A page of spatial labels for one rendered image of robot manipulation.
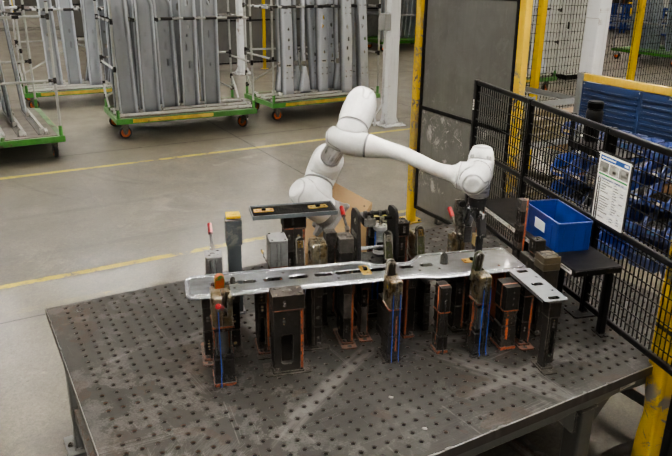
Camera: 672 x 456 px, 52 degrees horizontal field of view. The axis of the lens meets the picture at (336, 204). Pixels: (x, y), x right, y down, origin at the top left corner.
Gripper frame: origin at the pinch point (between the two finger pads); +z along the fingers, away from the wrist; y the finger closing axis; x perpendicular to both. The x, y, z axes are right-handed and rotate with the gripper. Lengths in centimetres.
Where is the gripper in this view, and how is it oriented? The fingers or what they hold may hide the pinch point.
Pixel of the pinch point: (472, 242)
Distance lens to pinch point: 289.4
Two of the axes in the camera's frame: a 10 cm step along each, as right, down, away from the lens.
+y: 2.4, 3.3, -9.1
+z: -0.3, 9.4, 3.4
